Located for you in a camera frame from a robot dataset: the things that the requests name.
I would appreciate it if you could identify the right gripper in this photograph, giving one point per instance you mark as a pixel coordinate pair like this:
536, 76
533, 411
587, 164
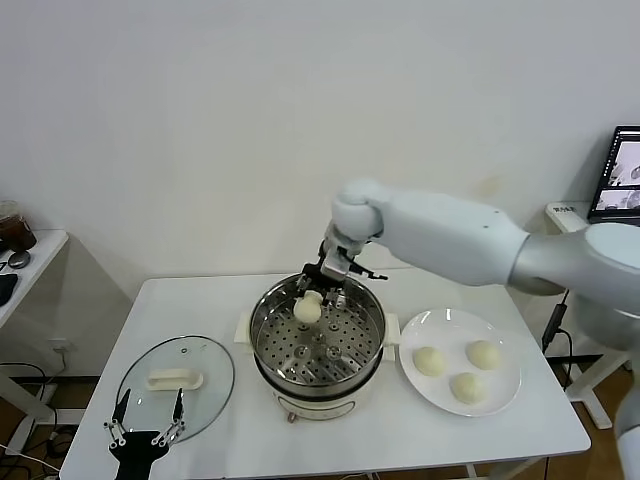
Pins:
336, 267

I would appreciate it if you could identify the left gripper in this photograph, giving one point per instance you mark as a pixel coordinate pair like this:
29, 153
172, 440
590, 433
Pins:
137, 455

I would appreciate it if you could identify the white steamed baozi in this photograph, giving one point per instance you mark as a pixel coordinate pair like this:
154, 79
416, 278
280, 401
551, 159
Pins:
467, 388
307, 311
483, 355
428, 361

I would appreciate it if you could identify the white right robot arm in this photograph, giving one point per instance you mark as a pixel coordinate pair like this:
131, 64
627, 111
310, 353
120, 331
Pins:
450, 225

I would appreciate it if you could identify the stainless steel steamer basket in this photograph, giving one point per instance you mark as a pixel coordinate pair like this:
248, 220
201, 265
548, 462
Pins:
280, 350

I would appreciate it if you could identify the white electric pot base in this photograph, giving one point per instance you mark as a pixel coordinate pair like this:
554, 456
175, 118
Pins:
320, 405

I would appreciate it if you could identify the white round plate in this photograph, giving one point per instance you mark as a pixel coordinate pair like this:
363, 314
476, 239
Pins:
450, 330

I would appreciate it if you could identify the flat black object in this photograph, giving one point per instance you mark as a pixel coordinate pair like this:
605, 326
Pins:
6, 290

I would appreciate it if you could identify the white side table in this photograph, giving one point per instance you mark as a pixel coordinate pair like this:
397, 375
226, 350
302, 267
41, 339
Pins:
40, 255

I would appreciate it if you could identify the small round grey disc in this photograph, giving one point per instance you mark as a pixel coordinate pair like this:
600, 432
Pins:
19, 261

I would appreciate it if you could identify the glass jar with dark contents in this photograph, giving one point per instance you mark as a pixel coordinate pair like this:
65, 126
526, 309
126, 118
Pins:
17, 235

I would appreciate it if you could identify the white label with black text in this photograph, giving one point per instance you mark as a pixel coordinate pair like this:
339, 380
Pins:
565, 209

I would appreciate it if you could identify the black laptop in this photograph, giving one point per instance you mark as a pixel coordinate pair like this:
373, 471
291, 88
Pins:
620, 170

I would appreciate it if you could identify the black right wrist camera bracket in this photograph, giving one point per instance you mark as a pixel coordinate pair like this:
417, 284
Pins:
370, 273

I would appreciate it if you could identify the white wall outlet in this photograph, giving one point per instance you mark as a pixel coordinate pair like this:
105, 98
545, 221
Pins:
60, 345

